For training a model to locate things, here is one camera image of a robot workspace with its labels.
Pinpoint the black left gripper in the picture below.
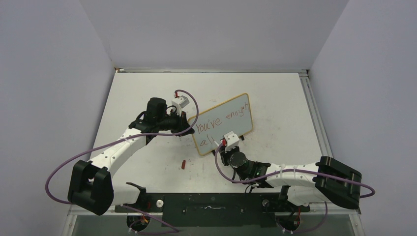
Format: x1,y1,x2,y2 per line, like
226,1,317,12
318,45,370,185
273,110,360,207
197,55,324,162
156,109,193,137

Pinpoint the yellow framed whiteboard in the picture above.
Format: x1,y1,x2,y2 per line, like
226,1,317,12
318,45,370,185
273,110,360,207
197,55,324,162
188,93,254,156

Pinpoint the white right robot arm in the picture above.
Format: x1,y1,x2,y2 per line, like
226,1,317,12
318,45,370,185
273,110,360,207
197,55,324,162
213,146,362,210

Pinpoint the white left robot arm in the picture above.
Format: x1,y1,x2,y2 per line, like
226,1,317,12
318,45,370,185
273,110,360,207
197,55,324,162
67,95,194,215

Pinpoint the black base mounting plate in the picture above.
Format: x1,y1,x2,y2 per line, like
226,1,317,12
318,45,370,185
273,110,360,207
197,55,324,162
115,193,310,228

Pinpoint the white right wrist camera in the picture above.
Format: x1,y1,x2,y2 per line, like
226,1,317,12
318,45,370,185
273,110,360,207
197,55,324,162
221,131,240,152

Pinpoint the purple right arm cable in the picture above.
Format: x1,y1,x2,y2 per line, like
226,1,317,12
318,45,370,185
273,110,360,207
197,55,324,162
214,143,376,199

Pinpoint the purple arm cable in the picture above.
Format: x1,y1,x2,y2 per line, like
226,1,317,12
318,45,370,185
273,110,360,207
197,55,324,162
214,143,376,199
45,89,199,205

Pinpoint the aluminium rail right side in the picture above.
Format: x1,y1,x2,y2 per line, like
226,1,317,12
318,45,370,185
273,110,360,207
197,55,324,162
298,70,334,157

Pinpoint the aluminium rail back edge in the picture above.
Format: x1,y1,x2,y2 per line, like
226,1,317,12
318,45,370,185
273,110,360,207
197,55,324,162
116,68,308,74

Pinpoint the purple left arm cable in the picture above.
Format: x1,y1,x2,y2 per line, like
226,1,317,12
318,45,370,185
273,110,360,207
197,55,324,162
45,89,199,205

